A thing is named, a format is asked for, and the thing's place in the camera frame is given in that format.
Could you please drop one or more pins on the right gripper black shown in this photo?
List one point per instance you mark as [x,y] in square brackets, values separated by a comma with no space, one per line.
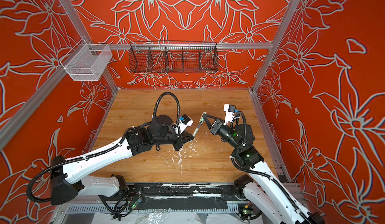
[213,129]

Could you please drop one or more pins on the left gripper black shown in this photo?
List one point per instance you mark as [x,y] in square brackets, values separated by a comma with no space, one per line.
[182,138]

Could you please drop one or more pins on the light green pen cap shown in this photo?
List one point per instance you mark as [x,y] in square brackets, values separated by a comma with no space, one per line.
[203,118]

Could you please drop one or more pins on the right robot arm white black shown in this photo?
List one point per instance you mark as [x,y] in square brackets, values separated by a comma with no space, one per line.
[259,185]

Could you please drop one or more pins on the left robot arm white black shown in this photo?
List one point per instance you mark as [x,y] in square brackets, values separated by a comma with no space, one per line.
[71,177]

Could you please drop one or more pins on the white mesh basket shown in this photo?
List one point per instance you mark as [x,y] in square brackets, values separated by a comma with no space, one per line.
[85,64]

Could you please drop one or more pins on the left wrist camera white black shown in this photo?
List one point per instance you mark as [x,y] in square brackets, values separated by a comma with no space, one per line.
[184,122]

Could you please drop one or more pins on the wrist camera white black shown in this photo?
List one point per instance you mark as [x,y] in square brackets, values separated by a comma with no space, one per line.
[230,111]
[184,122]

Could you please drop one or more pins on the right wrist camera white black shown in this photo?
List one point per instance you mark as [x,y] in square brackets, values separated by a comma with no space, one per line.
[230,111]

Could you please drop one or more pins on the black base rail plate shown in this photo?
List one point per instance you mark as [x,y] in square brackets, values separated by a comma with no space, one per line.
[178,196]

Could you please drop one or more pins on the black wire basket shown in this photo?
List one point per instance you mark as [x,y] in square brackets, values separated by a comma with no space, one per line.
[173,60]

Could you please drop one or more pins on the aluminium frame bar back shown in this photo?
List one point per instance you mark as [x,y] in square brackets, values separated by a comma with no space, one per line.
[219,46]

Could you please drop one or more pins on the white slotted cable duct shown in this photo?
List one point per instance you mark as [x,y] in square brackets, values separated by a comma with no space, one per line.
[100,208]

